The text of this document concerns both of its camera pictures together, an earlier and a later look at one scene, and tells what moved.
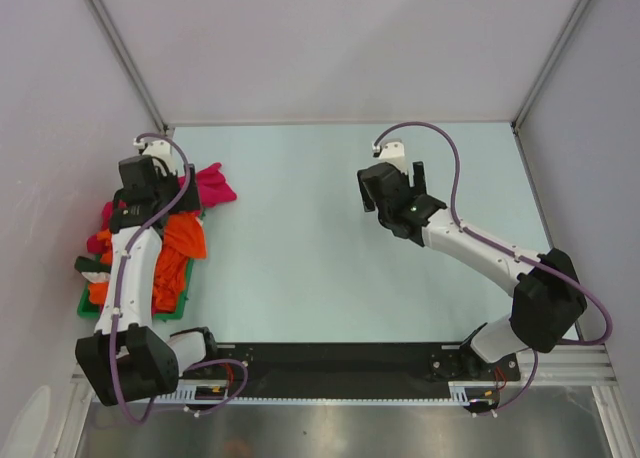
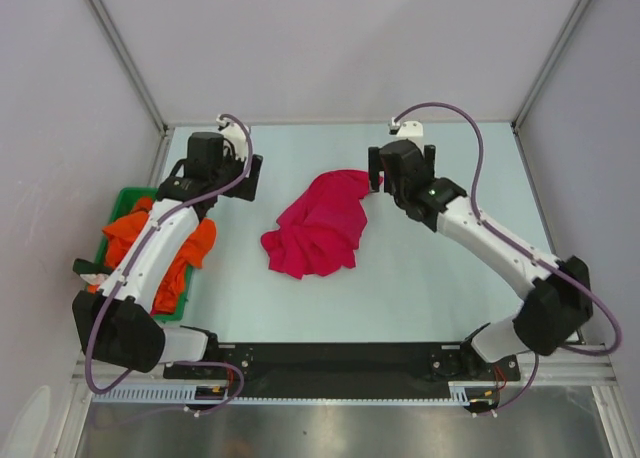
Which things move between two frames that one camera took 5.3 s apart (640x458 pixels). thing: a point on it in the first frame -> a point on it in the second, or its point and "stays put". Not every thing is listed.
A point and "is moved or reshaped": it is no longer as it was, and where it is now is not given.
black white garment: (94, 271) stays put
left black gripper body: (168, 190) -> (245, 189)
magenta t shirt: (212, 186) is moved or reshaped
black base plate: (344, 367) stays put
